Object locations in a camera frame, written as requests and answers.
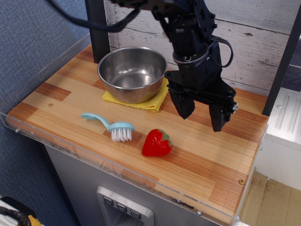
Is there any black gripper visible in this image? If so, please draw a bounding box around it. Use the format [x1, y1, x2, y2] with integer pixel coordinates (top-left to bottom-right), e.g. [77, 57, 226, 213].
[165, 59, 238, 132]

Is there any red plastic strawberry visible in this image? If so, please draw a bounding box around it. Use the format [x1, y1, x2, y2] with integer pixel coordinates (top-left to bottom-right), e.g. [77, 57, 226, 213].
[142, 129, 173, 157]

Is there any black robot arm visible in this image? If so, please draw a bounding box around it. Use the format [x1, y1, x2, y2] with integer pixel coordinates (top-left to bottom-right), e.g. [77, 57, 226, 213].
[113, 0, 238, 132]

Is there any yellow folded cloth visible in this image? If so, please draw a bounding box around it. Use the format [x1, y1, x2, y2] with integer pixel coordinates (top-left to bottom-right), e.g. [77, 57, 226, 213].
[102, 78, 168, 112]

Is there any stainless steel bowl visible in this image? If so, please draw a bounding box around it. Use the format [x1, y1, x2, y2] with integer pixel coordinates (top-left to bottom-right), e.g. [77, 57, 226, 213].
[97, 47, 167, 104]

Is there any light blue dish brush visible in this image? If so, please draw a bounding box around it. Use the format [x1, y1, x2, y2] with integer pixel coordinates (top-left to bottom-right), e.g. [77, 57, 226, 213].
[81, 113, 135, 142]

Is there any white ribbed side unit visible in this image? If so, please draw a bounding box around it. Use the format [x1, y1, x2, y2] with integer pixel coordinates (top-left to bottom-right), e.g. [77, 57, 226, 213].
[254, 88, 301, 190]

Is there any grey cabinet with dispenser panel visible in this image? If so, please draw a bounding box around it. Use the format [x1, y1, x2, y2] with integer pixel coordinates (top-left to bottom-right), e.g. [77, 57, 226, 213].
[46, 146, 215, 226]

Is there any clear acrylic table guard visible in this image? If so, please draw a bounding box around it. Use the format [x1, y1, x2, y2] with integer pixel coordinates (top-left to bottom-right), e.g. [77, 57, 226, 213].
[3, 47, 268, 226]

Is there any black yellow object bottom left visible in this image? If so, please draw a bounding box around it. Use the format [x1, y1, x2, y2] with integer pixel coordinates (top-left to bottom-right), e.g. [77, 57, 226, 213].
[0, 197, 42, 226]

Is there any dark right frame post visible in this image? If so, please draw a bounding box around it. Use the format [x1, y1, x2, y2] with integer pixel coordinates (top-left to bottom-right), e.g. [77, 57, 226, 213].
[262, 6, 301, 116]

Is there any dark frame post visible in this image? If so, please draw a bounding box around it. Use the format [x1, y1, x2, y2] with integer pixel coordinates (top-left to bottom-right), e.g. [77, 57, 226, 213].
[85, 0, 110, 63]
[262, 6, 301, 116]

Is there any black braided cable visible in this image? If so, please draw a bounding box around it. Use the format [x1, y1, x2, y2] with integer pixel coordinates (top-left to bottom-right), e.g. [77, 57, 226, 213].
[47, 0, 141, 33]

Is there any dark left frame post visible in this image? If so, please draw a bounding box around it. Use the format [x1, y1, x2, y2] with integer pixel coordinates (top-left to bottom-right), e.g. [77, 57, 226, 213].
[85, 0, 110, 63]

